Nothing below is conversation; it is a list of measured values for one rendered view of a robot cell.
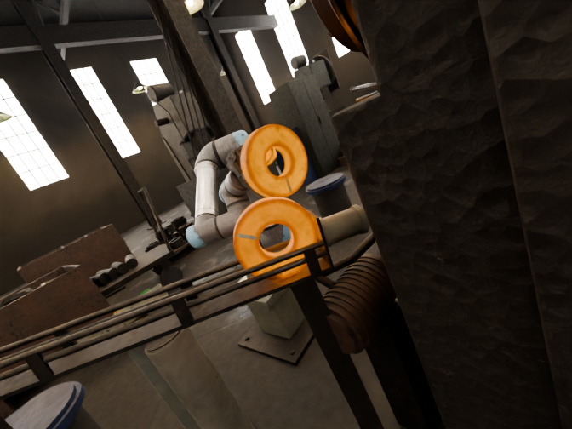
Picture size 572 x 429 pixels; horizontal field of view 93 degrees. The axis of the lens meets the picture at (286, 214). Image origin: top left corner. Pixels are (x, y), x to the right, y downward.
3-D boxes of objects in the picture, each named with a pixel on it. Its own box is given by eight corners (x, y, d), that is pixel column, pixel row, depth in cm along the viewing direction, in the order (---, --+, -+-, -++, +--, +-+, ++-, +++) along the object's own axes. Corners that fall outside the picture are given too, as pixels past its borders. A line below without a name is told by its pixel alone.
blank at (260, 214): (307, 284, 53) (303, 277, 56) (325, 208, 50) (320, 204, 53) (226, 275, 49) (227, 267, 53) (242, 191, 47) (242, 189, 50)
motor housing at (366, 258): (451, 408, 77) (396, 249, 62) (426, 493, 63) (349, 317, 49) (406, 389, 87) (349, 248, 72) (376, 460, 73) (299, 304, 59)
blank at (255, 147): (294, 116, 60) (286, 120, 63) (235, 135, 52) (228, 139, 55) (316, 181, 64) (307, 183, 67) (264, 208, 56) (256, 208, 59)
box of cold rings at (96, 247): (127, 266, 436) (100, 226, 416) (143, 269, 377) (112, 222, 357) (54, 311, 370) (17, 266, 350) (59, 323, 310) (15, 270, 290)
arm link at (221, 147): (265, 244, 134) (215, 139, 114) (294, 234, 132) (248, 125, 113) (265, 257, 123) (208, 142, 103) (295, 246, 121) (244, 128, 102)
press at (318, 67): (310, 151, 885) (276, 66, 813) (334, 138, 940) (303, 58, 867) (340, 141, 770) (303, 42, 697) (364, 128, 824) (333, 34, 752)
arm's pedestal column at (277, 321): (238, 346, 140) (214, 306, 133) (283, 294, 168) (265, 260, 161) (296, 366, 113) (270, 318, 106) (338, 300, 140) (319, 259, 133)
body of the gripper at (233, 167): (230, 149, 64) (220, 168, 74) (250, 180, 64) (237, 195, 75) (254, 137, 67) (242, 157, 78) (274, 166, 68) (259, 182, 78)
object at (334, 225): (372, 236, 52) (365, 207, 50) (328, 253, 51) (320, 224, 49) (358, 227, 57) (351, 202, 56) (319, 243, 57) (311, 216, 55)
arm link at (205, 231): (187, 145, 112) (179, 238, 79) (211, 135, 111) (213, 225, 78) (203, 166, 120) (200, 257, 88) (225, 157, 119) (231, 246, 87)
